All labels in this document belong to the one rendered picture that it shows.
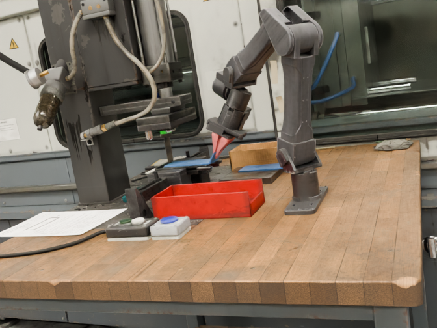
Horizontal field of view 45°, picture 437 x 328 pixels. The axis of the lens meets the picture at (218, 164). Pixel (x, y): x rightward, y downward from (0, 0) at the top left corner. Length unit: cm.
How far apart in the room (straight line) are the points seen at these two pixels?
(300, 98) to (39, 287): 67
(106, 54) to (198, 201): 52
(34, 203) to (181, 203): 159
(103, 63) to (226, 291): 84
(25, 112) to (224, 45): 109
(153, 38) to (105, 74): 17
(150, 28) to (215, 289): 81
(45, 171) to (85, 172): 106
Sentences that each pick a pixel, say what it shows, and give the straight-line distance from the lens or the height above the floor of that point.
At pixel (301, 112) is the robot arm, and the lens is 120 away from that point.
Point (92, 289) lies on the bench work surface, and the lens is 103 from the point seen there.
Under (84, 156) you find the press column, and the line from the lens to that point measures 161.
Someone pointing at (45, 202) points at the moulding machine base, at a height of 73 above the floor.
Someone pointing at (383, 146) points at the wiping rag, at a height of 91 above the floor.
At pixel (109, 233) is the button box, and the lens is 122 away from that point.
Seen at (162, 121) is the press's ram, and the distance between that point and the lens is 141.
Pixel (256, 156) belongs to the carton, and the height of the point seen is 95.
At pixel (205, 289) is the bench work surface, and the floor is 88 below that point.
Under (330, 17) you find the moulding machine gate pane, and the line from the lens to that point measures 194.
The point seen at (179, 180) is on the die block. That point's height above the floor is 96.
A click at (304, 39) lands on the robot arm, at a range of 117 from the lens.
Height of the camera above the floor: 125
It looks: 10 degrees down
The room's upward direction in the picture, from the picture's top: 9 degrees counter-clockwise
